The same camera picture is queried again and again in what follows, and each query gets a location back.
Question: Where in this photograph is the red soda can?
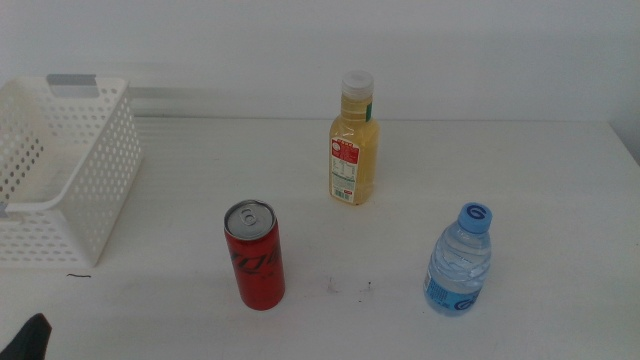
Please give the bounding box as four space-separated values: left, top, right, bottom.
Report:
223 199 287 312

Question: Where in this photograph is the yellow juice bottle white cap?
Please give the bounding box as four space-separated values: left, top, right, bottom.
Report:
328 69 381 206

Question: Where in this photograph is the clear water bottle blue cap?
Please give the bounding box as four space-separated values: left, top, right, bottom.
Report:
423 201 494 317

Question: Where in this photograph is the white perforated plastic basket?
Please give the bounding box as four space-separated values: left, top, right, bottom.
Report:
0 74 144 270

